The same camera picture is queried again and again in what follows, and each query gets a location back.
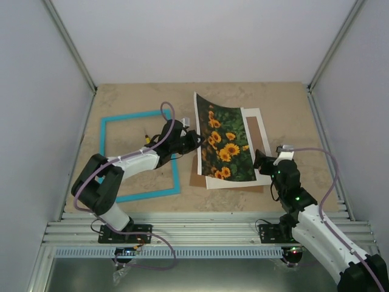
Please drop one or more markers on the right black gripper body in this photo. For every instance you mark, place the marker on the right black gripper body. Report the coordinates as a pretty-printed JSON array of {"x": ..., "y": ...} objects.
[{"x": 265, "y": 170}]

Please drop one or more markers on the white mat board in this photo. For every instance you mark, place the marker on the white mat board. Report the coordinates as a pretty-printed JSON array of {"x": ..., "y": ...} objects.
[{"x": 261, "y": 180}]

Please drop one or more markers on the yellow handled screwdriver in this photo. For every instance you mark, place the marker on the yellow handled screwdriver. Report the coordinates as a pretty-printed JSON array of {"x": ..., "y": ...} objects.
[{"x": 147, "y": 138}]

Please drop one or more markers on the sunflower photo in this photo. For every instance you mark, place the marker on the sunflower photo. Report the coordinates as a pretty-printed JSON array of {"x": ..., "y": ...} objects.
[{"x": 225, "y": 152}]

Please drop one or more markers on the blue wooden picture frame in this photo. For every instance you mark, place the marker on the blue wooden picture frame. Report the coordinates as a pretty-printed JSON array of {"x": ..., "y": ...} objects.
[{"x": 146, "y": 195}]

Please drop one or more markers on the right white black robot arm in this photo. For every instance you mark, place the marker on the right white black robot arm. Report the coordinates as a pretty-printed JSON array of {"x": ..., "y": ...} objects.
[{"x": 305, "y": 222}]

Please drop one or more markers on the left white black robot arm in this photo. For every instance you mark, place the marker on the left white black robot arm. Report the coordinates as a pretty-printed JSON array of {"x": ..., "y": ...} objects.
[{"x": 98, "y": 183}]

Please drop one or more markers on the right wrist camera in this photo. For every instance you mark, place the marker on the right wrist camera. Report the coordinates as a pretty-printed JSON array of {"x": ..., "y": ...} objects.
[{"x": 285, "y": 152}]

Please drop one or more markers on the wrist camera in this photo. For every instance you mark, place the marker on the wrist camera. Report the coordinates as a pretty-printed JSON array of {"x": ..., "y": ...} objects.
[
  {"x": 185, "y": 121},
  {"x": 285, "y": 152}
]

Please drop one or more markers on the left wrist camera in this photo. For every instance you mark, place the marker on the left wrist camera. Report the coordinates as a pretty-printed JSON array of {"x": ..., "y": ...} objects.
[{"x": 185, "y": 121}]

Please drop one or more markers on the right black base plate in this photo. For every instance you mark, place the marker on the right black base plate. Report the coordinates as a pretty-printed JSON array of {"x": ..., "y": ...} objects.
[{"x": 275, "y": 233}]

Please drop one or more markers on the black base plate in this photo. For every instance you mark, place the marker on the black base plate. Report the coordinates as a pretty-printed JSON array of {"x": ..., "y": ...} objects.
[
  {"x": 275, "y": 233},
  {"x": 139, "y": 234}
]

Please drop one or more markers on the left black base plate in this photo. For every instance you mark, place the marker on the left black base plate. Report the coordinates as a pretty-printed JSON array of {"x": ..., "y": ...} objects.
[{"x": 139, "y": 234}]

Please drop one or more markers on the aluminium profile rail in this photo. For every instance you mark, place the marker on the aluminium profile rail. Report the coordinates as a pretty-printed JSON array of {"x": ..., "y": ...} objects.
[{"x": 179, "y": 229}]

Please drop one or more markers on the grey slotted cable duct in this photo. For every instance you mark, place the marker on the grey slotted cable duct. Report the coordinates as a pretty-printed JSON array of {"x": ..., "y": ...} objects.
[{"x": 164, "y": 252}]

